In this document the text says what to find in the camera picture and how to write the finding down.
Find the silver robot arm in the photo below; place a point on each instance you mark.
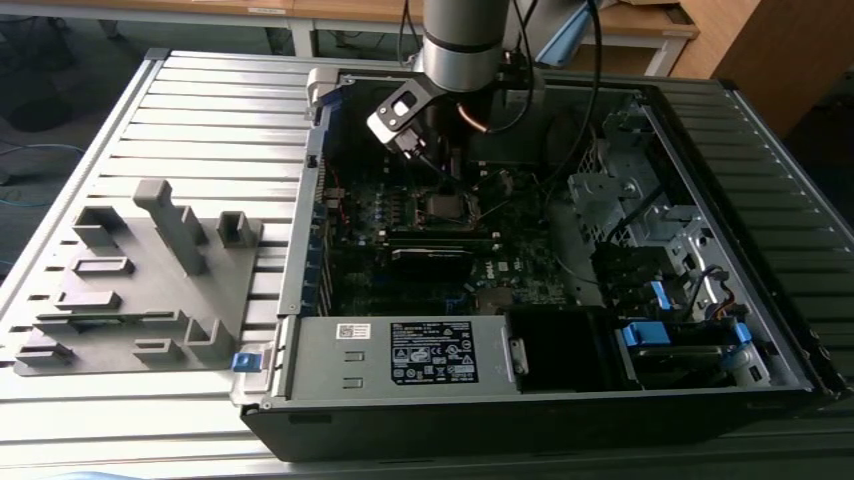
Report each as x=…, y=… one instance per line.
x=460, y=40

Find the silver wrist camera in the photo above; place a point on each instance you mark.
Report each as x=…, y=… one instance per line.
x=400, y=107

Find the CPU socket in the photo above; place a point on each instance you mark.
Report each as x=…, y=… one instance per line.
x=417, y=223

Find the grey parts rack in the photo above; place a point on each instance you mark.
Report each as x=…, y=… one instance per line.
x=153, y=280

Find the grey plastic bar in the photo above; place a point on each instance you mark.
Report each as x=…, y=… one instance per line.
x=567, y=240

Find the metal locking lever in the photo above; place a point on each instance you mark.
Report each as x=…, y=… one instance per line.
x=496, y=208

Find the black graphics card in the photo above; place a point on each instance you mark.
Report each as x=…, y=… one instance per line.
x=433, y=265

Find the blue bay latch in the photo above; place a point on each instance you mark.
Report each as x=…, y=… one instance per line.
x=660, y=295

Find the black fan shroud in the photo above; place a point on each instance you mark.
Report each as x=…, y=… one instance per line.
x=553, y=350

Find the wooden desk with white legs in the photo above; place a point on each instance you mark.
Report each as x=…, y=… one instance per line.
x=166, y=2
x=656, y=22

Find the black office chair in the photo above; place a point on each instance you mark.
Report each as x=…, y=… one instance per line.
x=40, y=100

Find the black open PC case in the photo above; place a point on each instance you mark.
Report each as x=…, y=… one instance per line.
x=467, y=430

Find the wooden cabinet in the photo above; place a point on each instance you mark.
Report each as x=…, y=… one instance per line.
x=787, y=50

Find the hard disk in blue carrier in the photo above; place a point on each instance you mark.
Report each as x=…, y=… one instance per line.
x=643, y=332

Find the brown chipset heatsink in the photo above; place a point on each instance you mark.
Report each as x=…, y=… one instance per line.
x=496, y=298

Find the silver CPU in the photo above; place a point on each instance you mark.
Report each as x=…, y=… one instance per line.
x=445, y=207

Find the green motherboard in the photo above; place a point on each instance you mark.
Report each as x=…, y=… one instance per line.
x=527, y=260

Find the grey case hinge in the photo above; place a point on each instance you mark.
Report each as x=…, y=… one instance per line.
x=320, y=82

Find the silver disk bay cage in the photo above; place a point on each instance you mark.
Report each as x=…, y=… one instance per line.
x=596, y=187

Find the grey power supply unit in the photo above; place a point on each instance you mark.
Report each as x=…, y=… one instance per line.
x=320, y=370

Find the pale blue object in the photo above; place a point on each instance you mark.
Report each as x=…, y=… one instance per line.
x=93, y=476

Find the blue case latch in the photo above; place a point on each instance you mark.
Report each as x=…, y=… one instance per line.
x=245, y=362

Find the black RAM slot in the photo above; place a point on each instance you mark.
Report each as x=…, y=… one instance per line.
x=440, y=232

